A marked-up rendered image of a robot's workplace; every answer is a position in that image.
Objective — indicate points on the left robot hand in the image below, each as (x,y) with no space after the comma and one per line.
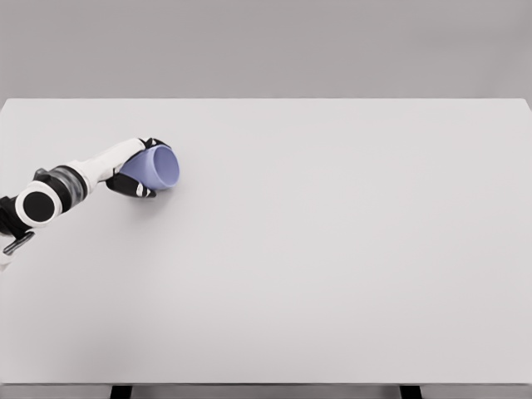
(124,151)

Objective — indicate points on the lavender plastic cup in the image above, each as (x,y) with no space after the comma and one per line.
(147,168)

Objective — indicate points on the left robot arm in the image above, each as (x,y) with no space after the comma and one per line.
(62,183)

